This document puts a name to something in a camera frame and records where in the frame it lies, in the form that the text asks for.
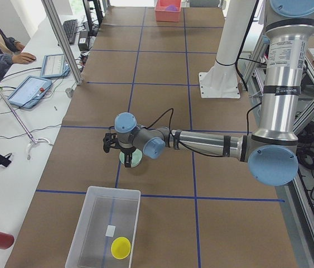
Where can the clear plastic box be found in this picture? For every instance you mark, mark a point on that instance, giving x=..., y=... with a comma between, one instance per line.
x=107, y=214

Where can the far teach pendant tablet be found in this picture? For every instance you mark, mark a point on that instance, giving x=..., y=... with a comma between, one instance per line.
x=54, y=66

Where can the white camera stand base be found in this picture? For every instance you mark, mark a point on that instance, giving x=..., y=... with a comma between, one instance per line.
x=221, y=80

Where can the reach grabber stick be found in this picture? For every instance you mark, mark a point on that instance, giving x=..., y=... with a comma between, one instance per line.
x=34, y=141

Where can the black keyboard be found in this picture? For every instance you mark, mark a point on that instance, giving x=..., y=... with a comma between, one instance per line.
x=69, y=28

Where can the light green bowl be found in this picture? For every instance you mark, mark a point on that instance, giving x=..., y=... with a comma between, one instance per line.
x=136, y=158

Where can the purple cloth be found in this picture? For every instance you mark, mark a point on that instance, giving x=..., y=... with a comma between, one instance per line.
x=173, y=8

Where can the teach pendant tablet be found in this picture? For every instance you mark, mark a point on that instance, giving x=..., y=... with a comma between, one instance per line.
x=54, y=66
x=29, y=92

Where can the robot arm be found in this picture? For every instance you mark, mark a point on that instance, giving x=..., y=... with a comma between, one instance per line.
x=270, y=150

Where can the pink plastic tray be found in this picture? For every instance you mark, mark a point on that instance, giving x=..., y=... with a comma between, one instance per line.
x=165, y=16

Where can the aluminium frame post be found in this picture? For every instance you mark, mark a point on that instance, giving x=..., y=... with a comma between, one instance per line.
x=62, y=39

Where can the near teach pendant tablet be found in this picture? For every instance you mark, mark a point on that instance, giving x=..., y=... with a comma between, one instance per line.
x=29, y=92

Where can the yellow plastic cup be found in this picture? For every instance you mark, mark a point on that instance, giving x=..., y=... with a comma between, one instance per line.
x=121, y=248

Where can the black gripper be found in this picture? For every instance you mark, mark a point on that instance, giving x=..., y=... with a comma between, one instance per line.
x=126, y=152

